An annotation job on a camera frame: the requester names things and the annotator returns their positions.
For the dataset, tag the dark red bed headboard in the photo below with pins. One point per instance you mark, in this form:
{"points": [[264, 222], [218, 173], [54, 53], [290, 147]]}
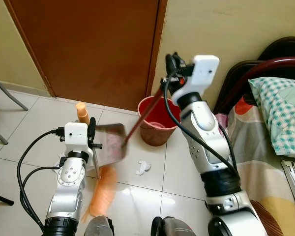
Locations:
{"points": [[275, 61]]}

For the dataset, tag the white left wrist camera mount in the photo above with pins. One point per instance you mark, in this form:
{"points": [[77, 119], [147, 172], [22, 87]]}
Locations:
{"points": [[74, 137]]}

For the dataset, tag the green checked pillow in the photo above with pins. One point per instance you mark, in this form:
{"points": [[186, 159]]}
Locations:
{"points": [[280, 113]]}

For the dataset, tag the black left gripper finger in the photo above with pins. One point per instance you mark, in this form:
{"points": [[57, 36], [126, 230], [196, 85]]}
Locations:
{"points": [[92, 125]]}

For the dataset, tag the red plastic bucket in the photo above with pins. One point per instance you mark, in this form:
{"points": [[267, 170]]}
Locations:
{"points": [[157, 125]]}

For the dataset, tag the crumpled white paper scrap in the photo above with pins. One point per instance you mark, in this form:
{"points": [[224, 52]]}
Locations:
{"points": [[142, 168]]}

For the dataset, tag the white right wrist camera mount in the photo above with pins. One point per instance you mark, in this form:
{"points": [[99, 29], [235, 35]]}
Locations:
{"points": [[204, 69]]}

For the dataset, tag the patterned grey bed sheet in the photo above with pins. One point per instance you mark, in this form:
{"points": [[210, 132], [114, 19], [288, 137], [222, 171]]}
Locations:
{"points": [[255, 162]]}

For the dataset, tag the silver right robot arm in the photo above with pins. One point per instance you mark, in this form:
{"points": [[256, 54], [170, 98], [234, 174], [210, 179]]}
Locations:
{"points": [[206, 132]]}

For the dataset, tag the grey left robot leg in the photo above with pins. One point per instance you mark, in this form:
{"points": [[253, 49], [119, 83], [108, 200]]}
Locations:
{"points": [[98, 226]]}

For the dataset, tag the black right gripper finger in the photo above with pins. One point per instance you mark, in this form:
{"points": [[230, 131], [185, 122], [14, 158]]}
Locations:
{"points": [[171, 59]]}

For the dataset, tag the grey robot leg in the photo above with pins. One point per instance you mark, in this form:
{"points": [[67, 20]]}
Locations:
{"points": [[98, 226], [172, 227]]}

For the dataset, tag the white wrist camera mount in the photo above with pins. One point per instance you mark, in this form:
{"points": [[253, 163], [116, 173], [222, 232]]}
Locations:
{"points": [[204, 69], [74, 137]]}

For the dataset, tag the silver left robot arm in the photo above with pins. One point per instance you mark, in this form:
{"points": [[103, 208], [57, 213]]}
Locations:
{"points": [[69, 182]]}

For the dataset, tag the grey right robot leg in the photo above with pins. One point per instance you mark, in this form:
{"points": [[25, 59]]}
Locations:
{"points": [[172, 227]]}

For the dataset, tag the brown wooden door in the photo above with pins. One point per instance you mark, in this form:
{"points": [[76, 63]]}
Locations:
{"points": [[88, 49]]}

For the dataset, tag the grey metal chair legs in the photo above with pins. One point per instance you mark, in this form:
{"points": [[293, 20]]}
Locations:
{"points": [[10, 93]]}

